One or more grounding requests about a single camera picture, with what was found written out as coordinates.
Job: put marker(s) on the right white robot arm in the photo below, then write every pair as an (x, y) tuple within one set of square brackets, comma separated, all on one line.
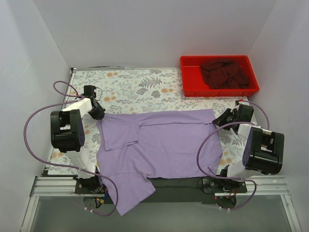
[(263, 152)]

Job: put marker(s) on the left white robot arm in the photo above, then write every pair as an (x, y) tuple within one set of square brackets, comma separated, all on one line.
[(68, 136)]

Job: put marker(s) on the aluminium frame rail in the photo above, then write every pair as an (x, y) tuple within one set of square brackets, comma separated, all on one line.
[(66, 186)]

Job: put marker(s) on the red plastic bin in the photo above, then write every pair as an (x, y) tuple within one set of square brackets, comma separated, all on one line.
[(194, 85)]

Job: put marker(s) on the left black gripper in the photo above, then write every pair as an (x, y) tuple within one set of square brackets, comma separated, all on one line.
[(99, 113)]

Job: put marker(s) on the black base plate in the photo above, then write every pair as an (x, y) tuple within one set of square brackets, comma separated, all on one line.
[(206, 190)]

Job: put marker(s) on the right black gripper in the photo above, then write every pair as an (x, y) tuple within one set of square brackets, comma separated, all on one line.
[(224, 118)]

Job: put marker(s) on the purple t shirt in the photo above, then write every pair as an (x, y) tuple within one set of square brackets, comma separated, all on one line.
[(169, 144)]

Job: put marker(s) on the dark red t shirt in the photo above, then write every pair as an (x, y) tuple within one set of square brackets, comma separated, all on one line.
[(224, 74)]

